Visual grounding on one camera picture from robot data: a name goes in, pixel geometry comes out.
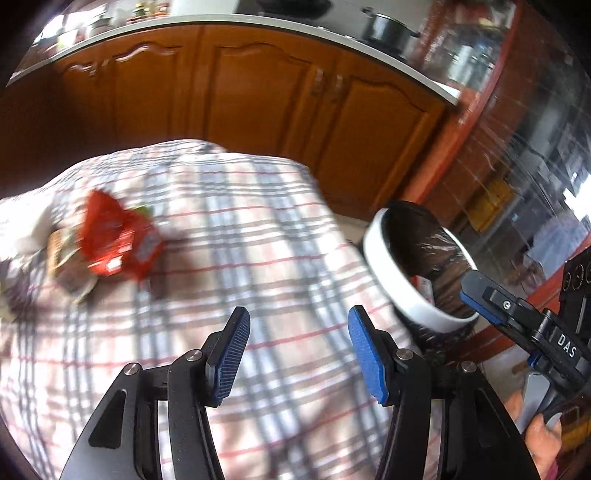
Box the plaid tablecloth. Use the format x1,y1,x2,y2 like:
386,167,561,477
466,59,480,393
0,137,445,480

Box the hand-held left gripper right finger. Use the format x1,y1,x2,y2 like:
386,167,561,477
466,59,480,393
347,305,542,480

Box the red framed glass door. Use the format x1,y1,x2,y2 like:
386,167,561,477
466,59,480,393
379,0,591,352

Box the wooden lower cabinets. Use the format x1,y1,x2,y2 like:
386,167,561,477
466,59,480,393
0,23,447,219

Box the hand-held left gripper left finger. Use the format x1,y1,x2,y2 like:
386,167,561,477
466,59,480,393
59,306,252,480

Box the red snack wrapper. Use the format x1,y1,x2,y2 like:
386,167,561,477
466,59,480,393
78,189,165,283

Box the white kitchen countertop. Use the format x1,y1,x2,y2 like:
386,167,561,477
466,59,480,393
7,8,463,105

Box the white round trash bin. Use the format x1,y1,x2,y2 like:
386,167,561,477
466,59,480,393
362,208,479,333

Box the yellow box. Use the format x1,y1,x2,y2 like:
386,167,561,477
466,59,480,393
468,179,514,232

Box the person's right hand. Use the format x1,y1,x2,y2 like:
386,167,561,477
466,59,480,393
503,391,567,480

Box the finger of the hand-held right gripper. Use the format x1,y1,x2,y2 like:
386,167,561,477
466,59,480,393
459,270,551,352

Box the steel cooking pot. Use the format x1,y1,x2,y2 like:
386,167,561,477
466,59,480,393
360,7,422,50

